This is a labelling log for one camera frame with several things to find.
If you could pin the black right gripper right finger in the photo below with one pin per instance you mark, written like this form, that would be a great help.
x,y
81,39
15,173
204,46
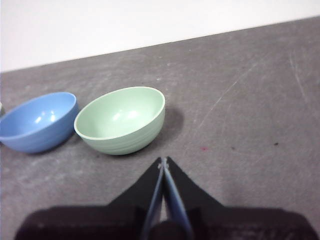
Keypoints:
x,y
225,222

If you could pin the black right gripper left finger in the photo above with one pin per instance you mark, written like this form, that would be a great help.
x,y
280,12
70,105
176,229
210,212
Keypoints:
x,y
100,222

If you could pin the pale green ribbed bowl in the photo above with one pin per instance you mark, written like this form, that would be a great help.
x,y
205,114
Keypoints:
x,y
120,120

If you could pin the blue ribbed bowl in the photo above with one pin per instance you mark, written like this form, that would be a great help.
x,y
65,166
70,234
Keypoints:
x,y
37,125

